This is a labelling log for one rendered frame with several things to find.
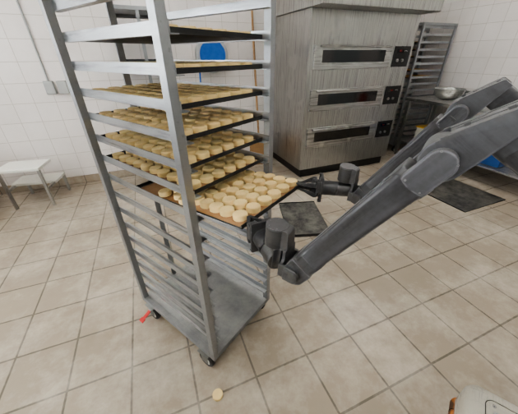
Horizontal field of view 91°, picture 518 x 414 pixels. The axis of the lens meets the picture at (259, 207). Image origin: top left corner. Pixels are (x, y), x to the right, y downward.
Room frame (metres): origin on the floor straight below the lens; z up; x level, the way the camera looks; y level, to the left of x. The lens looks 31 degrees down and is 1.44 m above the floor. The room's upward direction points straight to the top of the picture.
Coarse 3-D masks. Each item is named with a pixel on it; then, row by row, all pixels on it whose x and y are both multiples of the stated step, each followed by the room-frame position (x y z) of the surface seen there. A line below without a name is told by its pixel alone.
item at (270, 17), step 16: (272, 0) 1.07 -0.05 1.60; (272, 16) 1.07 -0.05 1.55; (272, 32) 1.07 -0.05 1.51; (272, 48) 1.08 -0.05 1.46; (272, 64) 1.08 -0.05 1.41; (272, 80) 1.08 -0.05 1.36; (272, 96) 1.08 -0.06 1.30; (272, 112) 1.08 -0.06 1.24; (272, 128) 1.08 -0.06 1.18; (272, 144) 1.09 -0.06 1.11; (272, 160) 1.09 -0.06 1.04
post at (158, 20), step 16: (160, 0) 0.72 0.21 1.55; (160, 16) 0.72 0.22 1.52; (160, 32) 0.71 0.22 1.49; (160, 48) 0.71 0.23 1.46; (160, 64) 0.72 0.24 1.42; (160, 80) 0.72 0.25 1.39; (176, 80) 0.73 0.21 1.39; (176, 96) 0.72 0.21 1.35; (176, 112) 0.72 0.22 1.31; (176, 128) 0.71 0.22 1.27; (176, 144) 0.71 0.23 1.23; (176, 160) 0.72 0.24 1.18; (192, 192) 0.73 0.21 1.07; (192, 208) 0.72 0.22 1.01; (192, 224) 0.71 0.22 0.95; (192, 240) 0.71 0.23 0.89; (192, 256) 0.72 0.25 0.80; (208, 304) 0.72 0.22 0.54; (208, 320) 0.71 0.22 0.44; (208, 336) 0.72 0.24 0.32
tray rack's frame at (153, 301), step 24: (48, 0) 1.09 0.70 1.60; (48, 24) 1.08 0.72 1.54; (120, 48) 1.28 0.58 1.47; (72, 72) 1.09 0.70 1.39; (72, 96) 1.08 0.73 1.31; (96, 144) 1.09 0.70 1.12; (120, 216) 1.09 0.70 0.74; (168, 240) 1.29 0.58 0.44; (144, 288) 1.09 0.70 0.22; (168, 288) 1.15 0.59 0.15; (216, 288) 1.15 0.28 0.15; (240, 288) 1.15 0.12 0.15; (168, 312) 0.97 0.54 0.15; (216, 312) 0.97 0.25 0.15; (240, 312) 0.97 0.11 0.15; (192, 336) 0.82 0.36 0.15; (216, 336) 0.82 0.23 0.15
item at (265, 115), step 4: (212, 104) 1.26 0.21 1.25; (224, 108) 1.21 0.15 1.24; (228, 108) 1.20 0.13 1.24; (232, 108) 1.18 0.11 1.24; (236, 108) 1.17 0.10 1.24; (240, 108) 1.15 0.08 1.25; (244, 112) 1.14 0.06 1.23; (248, 112) 1.13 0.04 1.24; (252, 112) 1.11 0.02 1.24; (256, 112) 1.10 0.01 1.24; (260, 112) 1.09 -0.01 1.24; (264, 112) 1.08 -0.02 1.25; (256, 116) 1.10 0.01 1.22; (264, 116) 1.08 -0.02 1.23; (268, 116) 1.07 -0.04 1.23; (260, 120) 1.06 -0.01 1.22; (264, 120) 1.05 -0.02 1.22; (268, 120) 1.06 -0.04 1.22
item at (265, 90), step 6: (192, 84) 1.33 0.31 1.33; (198, 84) 1.31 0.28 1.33; (204, 84) 1.28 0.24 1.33; (210, 84) 1.26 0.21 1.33; (216, 84) 1.23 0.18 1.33; (222, 84) 1.21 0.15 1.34; (252, 90) 1.11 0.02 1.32; (258, 90) 1.10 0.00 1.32; (264, 90) 1.08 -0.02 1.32; (264, 96) 1.05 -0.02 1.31
